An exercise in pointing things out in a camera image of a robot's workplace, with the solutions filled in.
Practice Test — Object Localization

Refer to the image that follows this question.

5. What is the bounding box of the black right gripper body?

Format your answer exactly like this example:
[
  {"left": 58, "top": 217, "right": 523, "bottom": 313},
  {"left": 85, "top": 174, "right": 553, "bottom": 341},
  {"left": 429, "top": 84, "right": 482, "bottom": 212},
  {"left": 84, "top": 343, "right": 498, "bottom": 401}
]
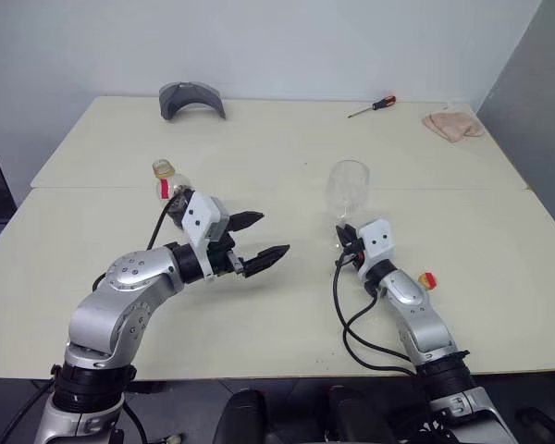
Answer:
[{"left": 339, "top": 239, "right": 367, "bottom": 270}]

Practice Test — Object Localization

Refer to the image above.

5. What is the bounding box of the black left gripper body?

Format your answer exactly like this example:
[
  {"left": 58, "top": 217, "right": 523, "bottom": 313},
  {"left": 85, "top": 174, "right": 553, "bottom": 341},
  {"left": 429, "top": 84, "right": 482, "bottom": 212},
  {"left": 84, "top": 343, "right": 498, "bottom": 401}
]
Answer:
[{"left": 206, "top": 232, "right": 247, "bottom": 278}]

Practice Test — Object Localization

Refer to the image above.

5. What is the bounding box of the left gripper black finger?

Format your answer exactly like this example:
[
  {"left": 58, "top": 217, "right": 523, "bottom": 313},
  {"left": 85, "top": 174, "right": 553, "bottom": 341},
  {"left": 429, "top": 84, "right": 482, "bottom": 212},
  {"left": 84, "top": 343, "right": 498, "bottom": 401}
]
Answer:
[
  {"left": 225, "top": 210, "right": 265, "bottom": 234},
  {"left": 241, "top": 244, "right": 291, "bottom": 279}
]

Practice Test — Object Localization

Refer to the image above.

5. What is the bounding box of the clear wine glass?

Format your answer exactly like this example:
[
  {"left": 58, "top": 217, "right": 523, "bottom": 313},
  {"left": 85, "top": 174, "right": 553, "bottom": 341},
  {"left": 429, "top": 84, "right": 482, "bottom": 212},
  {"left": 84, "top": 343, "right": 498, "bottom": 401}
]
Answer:
[{"left": 326, "top": 159, "right": 371, "bottom": 254}]

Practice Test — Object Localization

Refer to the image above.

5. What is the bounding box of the plastic bottle with dark liquid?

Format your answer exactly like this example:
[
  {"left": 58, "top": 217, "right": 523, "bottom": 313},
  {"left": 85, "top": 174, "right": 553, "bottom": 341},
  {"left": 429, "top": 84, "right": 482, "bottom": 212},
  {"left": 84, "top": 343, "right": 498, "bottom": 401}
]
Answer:
[{"left": 152, "top": 158, "right": 198, "bottom": 232}]

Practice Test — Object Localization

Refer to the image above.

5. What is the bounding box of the red and black screwdriver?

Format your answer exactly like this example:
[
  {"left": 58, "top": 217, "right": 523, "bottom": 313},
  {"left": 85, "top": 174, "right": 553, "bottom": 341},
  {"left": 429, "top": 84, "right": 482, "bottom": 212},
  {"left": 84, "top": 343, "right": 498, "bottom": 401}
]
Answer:
[{"left": 347, "top": 94, "right": 398, "bottom": 119}]

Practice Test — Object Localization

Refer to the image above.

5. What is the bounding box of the grey curved visor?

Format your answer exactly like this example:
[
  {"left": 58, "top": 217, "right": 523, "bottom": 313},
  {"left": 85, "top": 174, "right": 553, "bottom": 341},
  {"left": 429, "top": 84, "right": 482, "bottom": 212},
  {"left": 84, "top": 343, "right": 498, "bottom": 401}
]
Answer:
[{"left": 158, "top": 80, "right": 228, "bottom": 123}]

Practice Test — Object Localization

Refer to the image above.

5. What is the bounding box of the beige cloth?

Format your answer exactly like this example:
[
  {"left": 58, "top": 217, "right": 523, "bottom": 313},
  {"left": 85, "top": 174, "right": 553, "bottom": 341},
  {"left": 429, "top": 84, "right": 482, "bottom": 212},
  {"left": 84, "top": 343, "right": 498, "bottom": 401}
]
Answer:
[{"left": 421, "top": 109, "right": 486, "bottom": 145}]

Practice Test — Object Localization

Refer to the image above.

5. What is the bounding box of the dark rounded shape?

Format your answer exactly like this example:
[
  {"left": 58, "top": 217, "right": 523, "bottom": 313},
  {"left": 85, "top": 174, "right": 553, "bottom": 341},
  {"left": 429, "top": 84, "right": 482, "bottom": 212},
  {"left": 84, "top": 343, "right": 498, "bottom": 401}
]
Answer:
[
  {"left": 326, "top": 386, "right": 399, "bottom": 444},
  {"left": 214, "top": 390, "right": 267, "bottom": 444}
]

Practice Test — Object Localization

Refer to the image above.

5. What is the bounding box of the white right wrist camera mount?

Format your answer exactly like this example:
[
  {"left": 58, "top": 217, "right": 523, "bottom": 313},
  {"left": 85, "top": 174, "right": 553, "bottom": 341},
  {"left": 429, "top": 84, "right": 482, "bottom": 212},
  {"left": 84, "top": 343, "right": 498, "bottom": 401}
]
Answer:
[{"left": 356, "top": 219, "right": 396, "bottom": 281}]

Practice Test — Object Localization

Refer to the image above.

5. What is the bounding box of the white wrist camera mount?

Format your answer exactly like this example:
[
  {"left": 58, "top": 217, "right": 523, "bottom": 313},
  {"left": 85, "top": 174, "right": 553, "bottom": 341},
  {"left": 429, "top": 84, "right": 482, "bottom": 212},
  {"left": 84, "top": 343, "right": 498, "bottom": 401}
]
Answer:
[
  {"left": 180, "top": 191, "right": 228, "bottom": 282},
  {"left": 356, "top": 219, "right": 396, "bottom": 281}
]

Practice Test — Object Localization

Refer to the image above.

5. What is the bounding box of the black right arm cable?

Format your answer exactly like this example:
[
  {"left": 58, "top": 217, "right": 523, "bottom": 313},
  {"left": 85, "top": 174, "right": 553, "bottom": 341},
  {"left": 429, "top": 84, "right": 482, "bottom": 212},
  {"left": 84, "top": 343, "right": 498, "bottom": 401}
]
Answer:
[{"left": 332, "top": 249, "right": 427, "bottom": 372}]

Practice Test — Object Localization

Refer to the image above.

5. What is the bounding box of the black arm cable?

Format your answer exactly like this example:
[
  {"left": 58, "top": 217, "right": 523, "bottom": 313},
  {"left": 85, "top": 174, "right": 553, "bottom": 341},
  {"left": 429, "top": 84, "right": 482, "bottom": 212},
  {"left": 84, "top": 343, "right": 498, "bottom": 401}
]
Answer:
[
  {"left": 92, "top": 193, "right": 189, "bottom": 292},
  {"left": 332, "top": 249, "right": 427, "bottom": 372}
]

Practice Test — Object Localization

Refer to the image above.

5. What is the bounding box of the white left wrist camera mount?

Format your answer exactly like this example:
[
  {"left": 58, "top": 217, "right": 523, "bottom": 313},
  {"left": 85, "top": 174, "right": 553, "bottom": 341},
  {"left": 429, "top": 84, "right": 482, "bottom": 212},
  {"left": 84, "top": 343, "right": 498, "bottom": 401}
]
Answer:
[{"left": 180, "top": 191, "right": 228, "bottom": 282}]

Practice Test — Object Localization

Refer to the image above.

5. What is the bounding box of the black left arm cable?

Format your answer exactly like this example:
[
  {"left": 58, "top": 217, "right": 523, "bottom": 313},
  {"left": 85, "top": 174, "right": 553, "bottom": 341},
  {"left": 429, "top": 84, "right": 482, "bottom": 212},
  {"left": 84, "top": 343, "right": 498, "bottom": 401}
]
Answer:
[{"left": 92, "top": 193, "right": 189, "bottom": 292}]

